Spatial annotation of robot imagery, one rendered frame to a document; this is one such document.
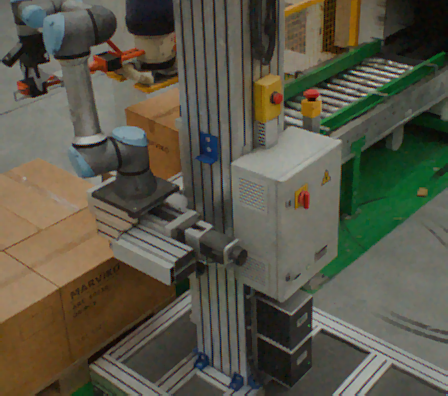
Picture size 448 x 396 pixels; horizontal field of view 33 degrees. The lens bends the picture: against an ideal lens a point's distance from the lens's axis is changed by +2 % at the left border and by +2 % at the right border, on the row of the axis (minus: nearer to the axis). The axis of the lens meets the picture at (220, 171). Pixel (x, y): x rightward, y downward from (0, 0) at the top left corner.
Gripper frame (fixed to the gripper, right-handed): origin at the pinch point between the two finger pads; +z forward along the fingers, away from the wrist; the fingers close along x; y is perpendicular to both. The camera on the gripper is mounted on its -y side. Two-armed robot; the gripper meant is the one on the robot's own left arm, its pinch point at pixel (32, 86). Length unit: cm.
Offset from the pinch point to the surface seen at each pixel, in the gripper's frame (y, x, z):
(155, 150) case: 54, -1, 48
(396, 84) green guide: 226, -12, 68
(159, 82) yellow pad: 51, -11, 11
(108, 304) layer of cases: 4, -24, 96
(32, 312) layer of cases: -30, -26, 77
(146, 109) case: 59, 11, 33
